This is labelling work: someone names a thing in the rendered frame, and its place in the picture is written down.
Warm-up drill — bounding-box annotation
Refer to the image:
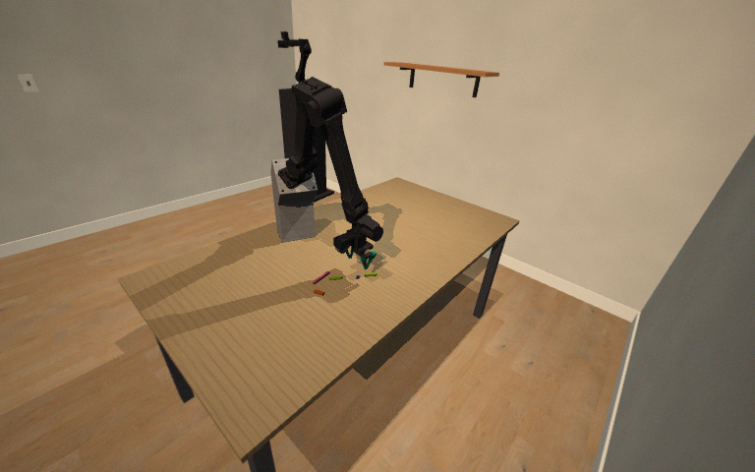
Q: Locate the pink rod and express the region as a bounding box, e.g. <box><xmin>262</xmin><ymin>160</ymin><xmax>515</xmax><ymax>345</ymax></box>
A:
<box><xmin>313</xmin><ymin>271</ymin><xmax>329</xmax><ymax>284</ymax></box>

